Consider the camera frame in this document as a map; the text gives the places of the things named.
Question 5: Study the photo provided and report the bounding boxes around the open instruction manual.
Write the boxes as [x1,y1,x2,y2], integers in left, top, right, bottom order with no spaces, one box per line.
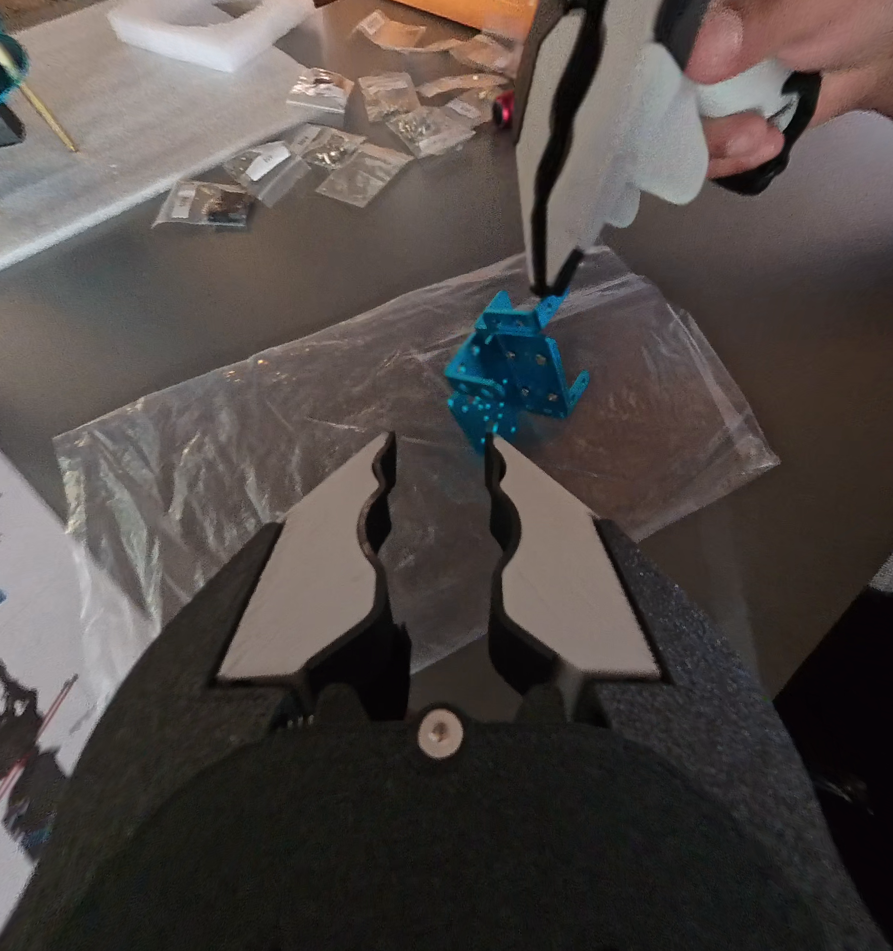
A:
[0,418,159,946]

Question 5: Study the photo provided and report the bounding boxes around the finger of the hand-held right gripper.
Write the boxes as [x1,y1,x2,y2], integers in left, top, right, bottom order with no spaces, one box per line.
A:
[515,0,608,297]
[545,73,642,292]

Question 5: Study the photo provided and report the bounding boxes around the white foam sheet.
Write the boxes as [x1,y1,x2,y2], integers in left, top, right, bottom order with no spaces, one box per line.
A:
[0,0,321,285]

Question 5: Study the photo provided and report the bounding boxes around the blue metal bracket assembly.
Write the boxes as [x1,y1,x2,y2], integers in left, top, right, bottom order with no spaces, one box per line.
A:
[445,290,592,456]

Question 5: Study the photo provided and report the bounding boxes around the cardboard box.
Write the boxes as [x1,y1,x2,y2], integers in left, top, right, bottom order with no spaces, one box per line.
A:
[394,0,541,40]

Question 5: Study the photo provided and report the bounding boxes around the brass rod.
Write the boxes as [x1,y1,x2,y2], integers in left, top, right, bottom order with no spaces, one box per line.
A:
[0,43,81,155]

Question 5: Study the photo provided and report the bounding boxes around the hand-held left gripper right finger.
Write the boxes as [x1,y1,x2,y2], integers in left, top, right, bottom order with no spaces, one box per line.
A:
[485,437,664,681]

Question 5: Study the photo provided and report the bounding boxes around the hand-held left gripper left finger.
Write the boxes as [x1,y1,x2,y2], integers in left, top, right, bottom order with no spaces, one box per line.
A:
[216,433,399,683]

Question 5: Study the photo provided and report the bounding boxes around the clear plastic bag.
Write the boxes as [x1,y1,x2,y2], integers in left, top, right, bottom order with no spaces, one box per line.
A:
[53,249,782,686]

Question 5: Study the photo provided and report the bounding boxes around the white foam strip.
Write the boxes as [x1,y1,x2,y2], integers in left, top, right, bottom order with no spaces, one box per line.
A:
[108,0,318,74]

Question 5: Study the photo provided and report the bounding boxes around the pile of small screw bags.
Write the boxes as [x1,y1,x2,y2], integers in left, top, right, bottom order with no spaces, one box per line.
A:
[153,11,523,233]

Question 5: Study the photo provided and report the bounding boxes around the person's right hand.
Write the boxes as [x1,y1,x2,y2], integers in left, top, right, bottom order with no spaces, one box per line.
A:
[686,0,893,181]

